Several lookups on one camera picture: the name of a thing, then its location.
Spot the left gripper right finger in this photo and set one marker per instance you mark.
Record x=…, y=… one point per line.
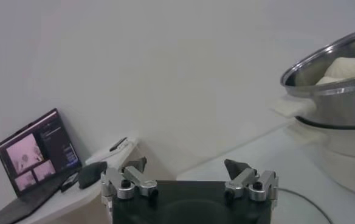
x=244, y=179

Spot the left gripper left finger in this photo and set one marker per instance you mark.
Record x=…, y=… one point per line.
x=135, y=178

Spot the white steamed baozi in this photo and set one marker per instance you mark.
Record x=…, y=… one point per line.
x=347, y=68

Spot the stainless steel steamer basket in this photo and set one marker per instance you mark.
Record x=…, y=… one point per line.
x=341, y=106

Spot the black and white smartphone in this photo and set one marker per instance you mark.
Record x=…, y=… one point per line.
x=118, y=144

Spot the flat white box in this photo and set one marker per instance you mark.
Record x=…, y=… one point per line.
x=101, y=158

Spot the black computer mouse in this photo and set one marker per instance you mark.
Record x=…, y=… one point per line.
x=90, y=175

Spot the white side table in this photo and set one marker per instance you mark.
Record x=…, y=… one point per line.
x=74, y=201

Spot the black laptop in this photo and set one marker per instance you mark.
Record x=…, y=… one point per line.
x=34, y=152

